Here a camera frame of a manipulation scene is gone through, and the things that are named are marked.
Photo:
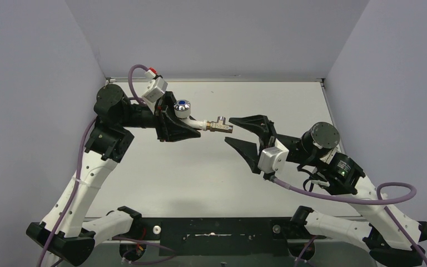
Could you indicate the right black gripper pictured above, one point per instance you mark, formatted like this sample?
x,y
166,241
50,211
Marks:
x,y
266,133

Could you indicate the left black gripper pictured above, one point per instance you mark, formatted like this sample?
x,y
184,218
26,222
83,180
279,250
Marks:
x,y
162,120

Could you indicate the white faucet with chrome knob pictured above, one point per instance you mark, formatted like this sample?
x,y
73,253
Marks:
x,y
182,109

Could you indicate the metal tee pipe fitting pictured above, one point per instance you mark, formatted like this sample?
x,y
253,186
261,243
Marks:
x,y
219,125

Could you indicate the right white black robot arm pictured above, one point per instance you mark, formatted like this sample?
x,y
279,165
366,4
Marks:
x,y
388,235

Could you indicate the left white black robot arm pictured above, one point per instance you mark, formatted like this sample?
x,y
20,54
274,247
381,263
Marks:
x,y
64,231

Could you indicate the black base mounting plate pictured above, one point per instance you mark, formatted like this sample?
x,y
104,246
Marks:
x,y
216,236

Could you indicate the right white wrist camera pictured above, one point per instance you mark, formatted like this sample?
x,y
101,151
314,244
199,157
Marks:
x,y
272,159

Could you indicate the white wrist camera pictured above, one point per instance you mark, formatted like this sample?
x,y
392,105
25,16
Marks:
x,y
272,159
155,89

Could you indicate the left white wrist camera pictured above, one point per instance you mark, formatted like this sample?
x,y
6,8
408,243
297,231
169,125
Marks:
x,y
155,89

